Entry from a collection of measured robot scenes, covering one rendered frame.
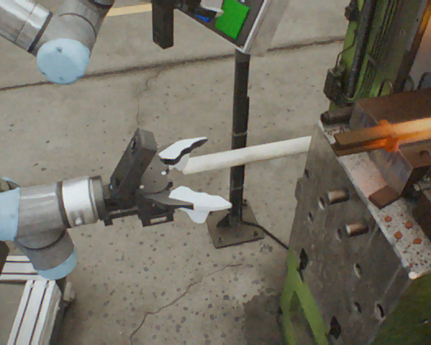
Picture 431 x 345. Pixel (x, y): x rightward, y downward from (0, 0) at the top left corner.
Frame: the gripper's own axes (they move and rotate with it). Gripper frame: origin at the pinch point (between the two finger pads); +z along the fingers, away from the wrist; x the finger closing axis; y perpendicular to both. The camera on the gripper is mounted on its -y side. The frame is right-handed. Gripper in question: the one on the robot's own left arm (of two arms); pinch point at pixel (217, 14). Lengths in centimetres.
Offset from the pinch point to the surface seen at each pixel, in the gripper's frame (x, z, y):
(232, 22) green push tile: -1.3, 4.5, -0.6
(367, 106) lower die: -38.1, 7.4, -1.7
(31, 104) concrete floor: 138, 40, -97
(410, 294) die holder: -65, -2, -22
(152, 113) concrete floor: 90, 79, -73
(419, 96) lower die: -42.8, 16.6, 3.6
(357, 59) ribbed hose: -22.2, 27.2, 3.2
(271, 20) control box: -7.1, 9.6, 3.4
